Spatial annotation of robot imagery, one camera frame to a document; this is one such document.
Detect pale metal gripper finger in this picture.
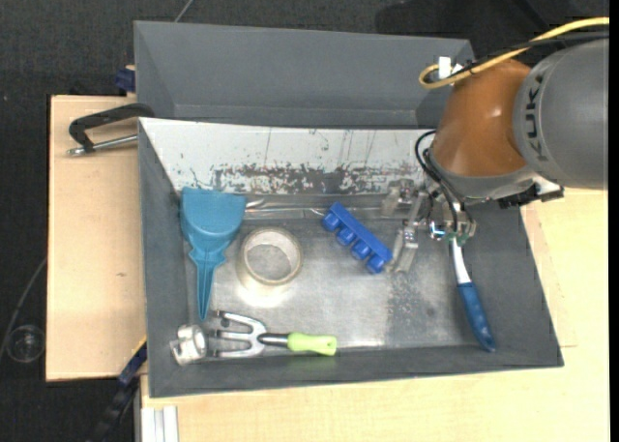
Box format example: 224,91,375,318
389,220,421,275
380,178,418,219

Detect blue block with round pegs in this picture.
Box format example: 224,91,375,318
321,201,394,276

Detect grey metal bin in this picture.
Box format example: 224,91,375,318
133,19,566,398

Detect blue and white toothbrush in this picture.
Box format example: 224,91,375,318
448,239,497,354

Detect clear tape roll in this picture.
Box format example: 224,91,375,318
235,226,306,287

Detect light blue plastic funnel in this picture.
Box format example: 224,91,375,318
178,187,248,322

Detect pale wood board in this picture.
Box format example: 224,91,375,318
45,94,149,382

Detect metal garden fork green handle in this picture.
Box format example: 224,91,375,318
208,309,339,360

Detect silver metal ring fitting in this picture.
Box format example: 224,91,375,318
168,323,210,367

